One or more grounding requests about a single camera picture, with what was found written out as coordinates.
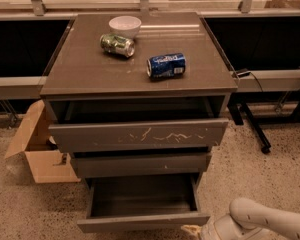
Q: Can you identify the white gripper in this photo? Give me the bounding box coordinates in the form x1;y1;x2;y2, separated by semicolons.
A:
181;214;269;240

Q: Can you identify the grey bottom drawer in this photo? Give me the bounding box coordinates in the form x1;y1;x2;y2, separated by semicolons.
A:
77;174;209;233

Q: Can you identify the grey drawer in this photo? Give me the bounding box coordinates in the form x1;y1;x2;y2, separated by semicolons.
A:
77;174;209;233
49;97;228;153
71;149;211;178

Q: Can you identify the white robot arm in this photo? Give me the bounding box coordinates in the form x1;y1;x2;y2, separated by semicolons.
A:
181;198;300;240

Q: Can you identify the grey middle drawer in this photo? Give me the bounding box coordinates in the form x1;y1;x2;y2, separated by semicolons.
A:
71;149;211;178

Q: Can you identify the grey top drawer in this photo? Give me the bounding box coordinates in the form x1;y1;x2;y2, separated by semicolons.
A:
49;97;228;153

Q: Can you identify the grey drawer cabinet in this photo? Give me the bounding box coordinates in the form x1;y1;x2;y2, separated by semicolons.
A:
39;11;239;189

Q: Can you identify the black rolling stand leg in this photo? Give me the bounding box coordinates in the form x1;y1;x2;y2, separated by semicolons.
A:
227;96;271;154

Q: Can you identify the open cardboard box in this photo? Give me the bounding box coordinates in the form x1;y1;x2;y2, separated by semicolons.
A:
5;100;81;183

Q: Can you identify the blue pepsi can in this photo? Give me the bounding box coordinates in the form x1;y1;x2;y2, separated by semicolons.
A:
147;53;186;78

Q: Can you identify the green soda can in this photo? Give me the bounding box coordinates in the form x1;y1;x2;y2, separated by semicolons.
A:
100;33;135;58

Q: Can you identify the white ceramic bowl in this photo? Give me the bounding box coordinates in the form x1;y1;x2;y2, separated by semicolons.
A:
109;16;142;39

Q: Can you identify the black cable with plug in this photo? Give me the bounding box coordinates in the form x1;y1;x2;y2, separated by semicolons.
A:
231;67;265;93

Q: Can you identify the grey window ledge rail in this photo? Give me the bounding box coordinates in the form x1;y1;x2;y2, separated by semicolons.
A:
0;69;300;100

